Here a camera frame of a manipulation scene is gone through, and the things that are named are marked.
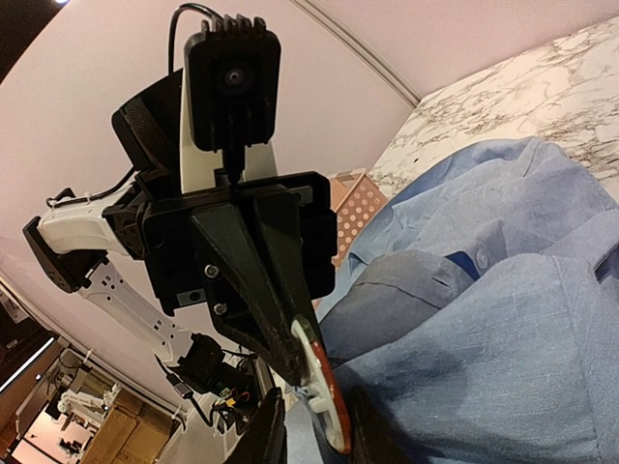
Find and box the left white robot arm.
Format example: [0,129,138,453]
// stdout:
[23,64,338,402]

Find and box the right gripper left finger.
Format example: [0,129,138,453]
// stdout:
[226,387,287,464]

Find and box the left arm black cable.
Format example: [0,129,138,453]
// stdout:
[166,3,217,76]

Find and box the pink plastic basket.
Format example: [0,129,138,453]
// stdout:
[328,169,388,267]

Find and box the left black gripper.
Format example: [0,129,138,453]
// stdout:
[103,172,337,382]

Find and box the blue button-up shirt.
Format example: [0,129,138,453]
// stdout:
[287,137,618,463]

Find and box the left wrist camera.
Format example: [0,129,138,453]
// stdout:
[185,14,281,151]

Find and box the left aluminium corner post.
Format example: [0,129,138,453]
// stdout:
[291,0,421,109]

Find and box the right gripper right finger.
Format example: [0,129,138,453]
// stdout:
[347,386,414,464]

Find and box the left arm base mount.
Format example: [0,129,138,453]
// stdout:
[159,333,264,435]

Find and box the orange portrait round brooch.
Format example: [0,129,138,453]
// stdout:
[291,316,352,454]

